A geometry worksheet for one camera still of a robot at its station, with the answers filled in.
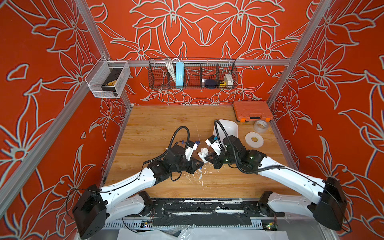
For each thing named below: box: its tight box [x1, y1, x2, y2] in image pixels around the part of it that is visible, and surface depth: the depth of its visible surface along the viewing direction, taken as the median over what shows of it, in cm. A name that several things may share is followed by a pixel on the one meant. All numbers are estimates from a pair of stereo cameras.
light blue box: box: [175, 62, 184, 87], surface depth 92 cm
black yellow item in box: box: [101, 68, 123, 98], surface depth 81 cm
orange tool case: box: [232, 100, 273, 123], surface depth 113 cm
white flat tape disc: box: [245, 132, 264, 148], surface depth 100 cm
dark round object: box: [204, 79, 218, 89], surface depth 97 cm
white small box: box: [224, 73, 234, 86], surface depth 94 cm
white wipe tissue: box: [197, 147, 209, 164], surface depth 75 cm
